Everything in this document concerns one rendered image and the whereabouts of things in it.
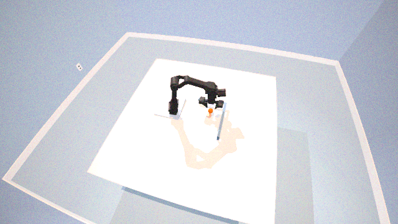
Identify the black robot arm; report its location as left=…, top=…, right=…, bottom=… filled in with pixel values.
left=168, top=75, right=226, bottom=115

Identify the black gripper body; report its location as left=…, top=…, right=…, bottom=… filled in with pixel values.
left=199, top=96, right=224, bottom=108

